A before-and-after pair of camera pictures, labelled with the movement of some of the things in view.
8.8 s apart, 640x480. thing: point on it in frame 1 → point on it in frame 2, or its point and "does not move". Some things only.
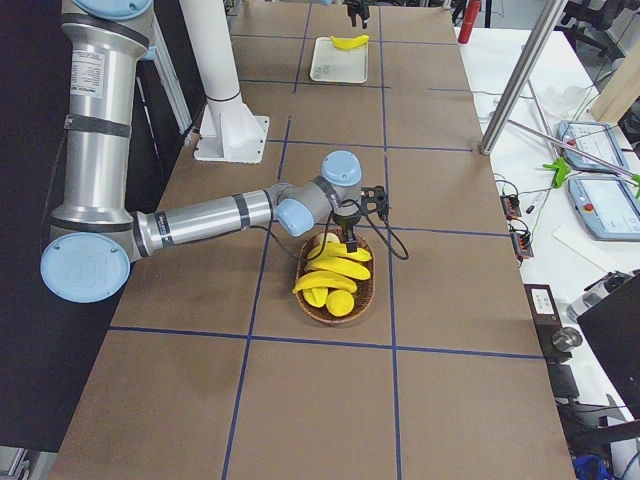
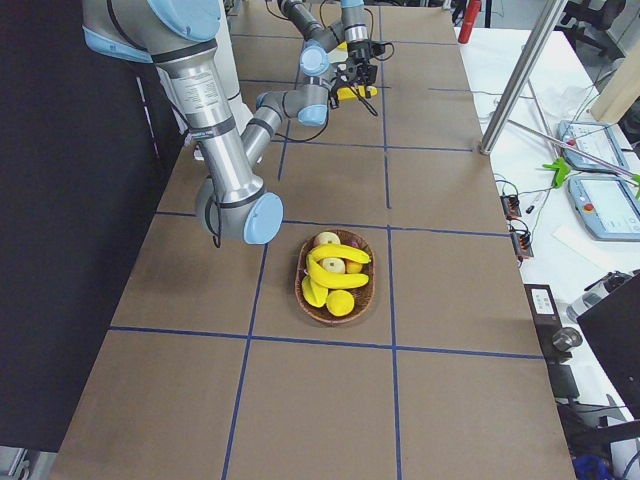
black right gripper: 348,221 → 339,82
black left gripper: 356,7 → 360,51
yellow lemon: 340,302 does not move
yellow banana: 347,267 → 337,250
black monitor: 613,324 does not move
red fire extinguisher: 473,9 does not move
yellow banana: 334,249 → 346,93
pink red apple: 330,237 does not move
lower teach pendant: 608,206 does not move
